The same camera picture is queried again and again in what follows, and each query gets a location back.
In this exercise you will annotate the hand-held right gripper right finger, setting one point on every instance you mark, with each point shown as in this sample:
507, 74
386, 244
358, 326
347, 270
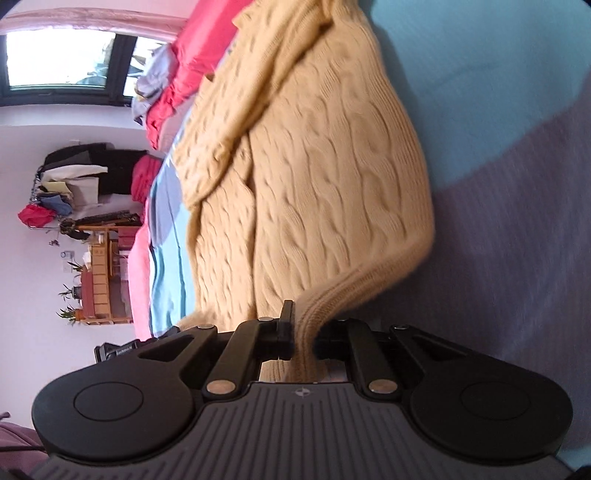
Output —
330, 344

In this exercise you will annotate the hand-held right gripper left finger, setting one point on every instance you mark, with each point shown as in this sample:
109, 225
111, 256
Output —
285, 337

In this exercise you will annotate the rack of hanging clothes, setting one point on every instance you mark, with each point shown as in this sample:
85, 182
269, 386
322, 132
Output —
83, 170

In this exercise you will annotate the green potted plant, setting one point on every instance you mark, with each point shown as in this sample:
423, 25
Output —
69, 311

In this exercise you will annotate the wooden shelf unit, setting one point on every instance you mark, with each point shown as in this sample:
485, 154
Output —
99, 277

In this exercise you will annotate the pink blanket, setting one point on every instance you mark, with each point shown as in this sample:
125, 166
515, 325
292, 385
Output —
141, 277

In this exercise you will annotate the mauve cloth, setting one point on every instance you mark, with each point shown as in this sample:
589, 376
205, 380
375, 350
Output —
16, 443

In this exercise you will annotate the red cloth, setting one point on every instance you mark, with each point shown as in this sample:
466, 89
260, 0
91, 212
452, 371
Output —
36, 216

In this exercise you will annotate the blue patterned blanket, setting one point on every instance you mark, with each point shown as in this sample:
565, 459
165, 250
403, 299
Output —
508, 230

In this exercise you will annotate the grey mattress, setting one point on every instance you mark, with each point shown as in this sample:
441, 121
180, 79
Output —
173, 131

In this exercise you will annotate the blue-grey crumpled cloth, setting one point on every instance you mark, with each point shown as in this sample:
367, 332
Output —
152, 78

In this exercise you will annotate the dark-framed window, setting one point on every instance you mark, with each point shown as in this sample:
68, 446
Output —
60, 60

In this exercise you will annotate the red bedsheet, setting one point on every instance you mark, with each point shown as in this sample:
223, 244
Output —
198, 46

